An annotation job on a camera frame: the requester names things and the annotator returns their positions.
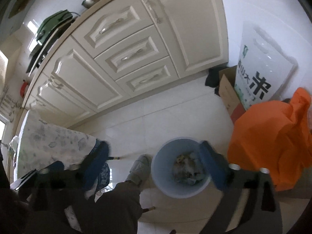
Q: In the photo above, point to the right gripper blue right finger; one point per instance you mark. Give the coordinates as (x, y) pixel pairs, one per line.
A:
(262, 212)

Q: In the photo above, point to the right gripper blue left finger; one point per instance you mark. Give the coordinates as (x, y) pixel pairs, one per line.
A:
(56, 190)

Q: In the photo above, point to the trash inside bucket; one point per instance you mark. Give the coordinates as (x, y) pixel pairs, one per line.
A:
(188, 169)

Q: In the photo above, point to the light blue trash bucket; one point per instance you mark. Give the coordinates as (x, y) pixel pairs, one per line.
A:
(162, 163)

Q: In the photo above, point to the cream lower kitchen cabinets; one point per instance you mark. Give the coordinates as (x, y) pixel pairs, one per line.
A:
(121, 49)

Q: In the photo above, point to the white floral tablecloth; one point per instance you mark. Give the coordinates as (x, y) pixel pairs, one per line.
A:
(40, 144)

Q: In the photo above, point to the dark trouser leg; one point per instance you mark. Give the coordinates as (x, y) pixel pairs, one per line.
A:
(116, 211)

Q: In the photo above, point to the orange plastic bag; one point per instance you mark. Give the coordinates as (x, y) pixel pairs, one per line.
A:
(274, 135)

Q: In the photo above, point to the grey shoe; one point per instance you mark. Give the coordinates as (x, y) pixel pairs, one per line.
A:
(140, 170)

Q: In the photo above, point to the hanging utensil rack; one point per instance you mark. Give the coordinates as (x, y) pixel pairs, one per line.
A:
(8, 105)

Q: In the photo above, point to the red and white bowl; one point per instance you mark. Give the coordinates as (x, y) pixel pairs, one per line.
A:
(23, 89)

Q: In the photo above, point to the brown cardboard box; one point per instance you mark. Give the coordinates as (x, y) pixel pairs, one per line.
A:
(228, 94)

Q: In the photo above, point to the black cloth on floor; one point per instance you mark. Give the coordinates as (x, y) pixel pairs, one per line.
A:
(213, 78)

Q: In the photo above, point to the black gas stove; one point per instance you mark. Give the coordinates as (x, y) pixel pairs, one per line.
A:
(40, 51)

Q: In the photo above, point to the white rice bag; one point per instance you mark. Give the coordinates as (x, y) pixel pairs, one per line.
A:
(263, 68)

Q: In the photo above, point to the green electric cooking pot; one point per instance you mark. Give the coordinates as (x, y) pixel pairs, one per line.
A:
(50, 24)

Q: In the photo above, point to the range hood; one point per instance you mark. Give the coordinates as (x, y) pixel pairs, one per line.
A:
(13, 13)

